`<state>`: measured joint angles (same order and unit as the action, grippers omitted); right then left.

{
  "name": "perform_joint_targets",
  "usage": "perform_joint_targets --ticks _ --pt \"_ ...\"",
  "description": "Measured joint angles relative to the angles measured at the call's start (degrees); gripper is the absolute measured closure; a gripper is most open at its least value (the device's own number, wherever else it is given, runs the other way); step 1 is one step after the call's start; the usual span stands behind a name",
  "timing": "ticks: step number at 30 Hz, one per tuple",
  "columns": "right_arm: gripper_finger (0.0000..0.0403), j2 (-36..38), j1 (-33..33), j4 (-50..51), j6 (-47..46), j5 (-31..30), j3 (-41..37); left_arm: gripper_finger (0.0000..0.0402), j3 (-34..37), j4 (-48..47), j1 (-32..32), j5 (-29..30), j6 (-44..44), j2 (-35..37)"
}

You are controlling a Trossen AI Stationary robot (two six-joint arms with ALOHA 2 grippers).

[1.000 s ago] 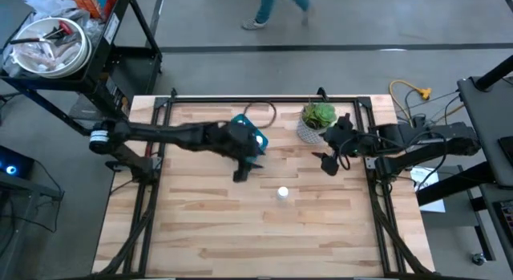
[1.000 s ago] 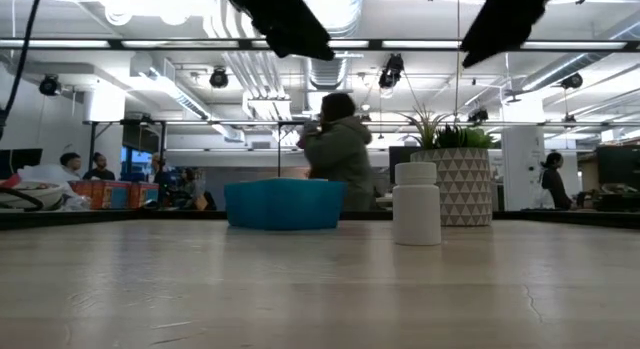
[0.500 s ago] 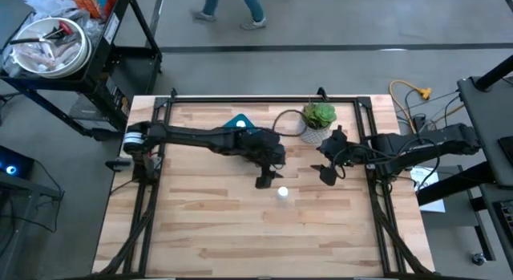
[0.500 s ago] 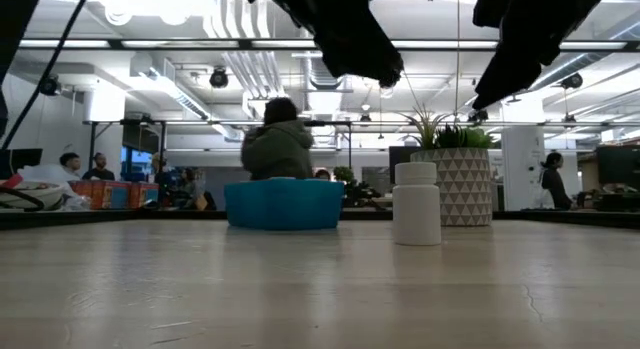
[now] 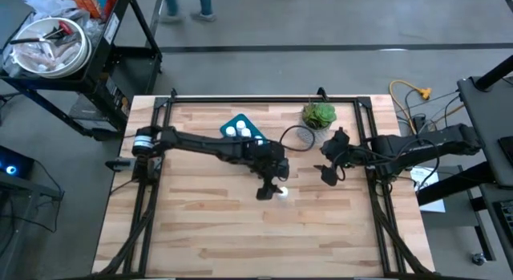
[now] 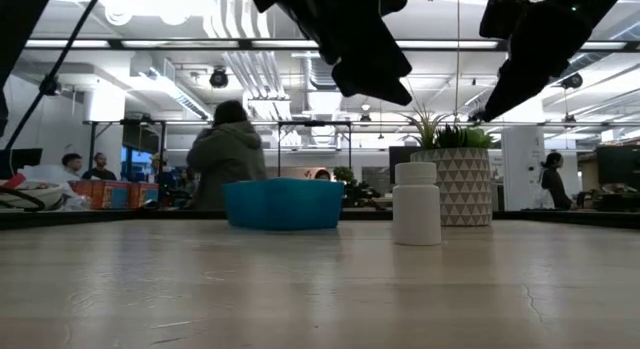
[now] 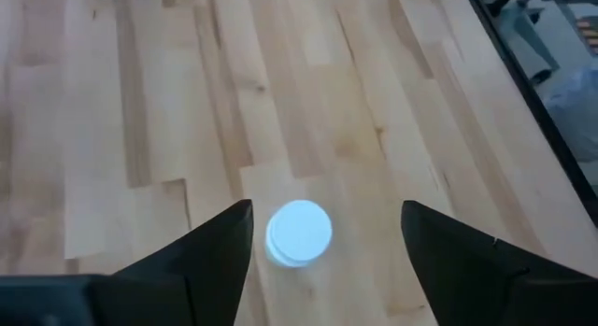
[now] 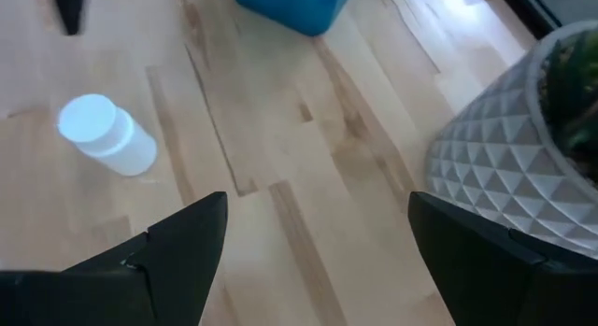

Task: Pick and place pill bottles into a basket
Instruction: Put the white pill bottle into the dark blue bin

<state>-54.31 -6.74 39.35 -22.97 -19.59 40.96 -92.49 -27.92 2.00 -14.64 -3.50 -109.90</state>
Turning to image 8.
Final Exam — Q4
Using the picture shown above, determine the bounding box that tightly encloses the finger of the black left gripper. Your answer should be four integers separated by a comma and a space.
50, 0, 89, 36

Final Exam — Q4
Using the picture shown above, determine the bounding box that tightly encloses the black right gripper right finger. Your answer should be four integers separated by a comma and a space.
406, 191, 598, 326

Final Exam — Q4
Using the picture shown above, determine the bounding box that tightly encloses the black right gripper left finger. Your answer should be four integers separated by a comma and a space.
62, 191, 230, 326

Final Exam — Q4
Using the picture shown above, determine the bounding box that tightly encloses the blue plastic basket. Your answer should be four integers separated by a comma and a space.
231, 0, 357, 38

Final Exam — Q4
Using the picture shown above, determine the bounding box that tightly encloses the white pill bottle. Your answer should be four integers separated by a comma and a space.
56, 92, 159, 178

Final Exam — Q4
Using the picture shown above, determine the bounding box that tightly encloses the triangle-patterned grey white planter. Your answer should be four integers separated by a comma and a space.
423, 19, 598, 262

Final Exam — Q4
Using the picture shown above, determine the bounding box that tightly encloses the green succulent plant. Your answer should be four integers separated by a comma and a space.
536, 29, 598, 183

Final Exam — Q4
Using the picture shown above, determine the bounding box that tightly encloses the black table edge rail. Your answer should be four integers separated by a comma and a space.
493, 0, 562, 41

